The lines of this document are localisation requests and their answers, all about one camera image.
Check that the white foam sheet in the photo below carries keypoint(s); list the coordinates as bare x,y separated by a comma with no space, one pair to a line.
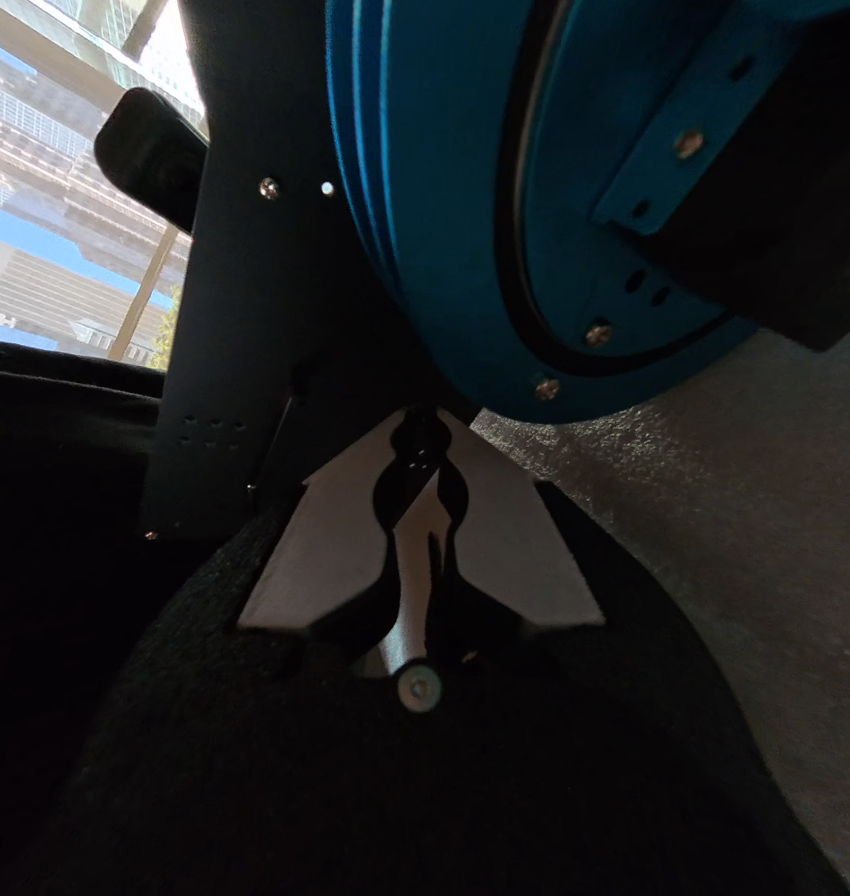
747,490

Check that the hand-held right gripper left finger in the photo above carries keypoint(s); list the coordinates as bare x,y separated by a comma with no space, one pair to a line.
320,553

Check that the large glass window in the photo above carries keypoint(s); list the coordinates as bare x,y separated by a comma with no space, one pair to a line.
33,280

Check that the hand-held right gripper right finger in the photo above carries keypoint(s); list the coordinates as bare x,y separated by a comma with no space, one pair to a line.
530,553

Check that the person's black clothing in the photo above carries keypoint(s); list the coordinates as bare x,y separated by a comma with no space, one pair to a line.
47,490

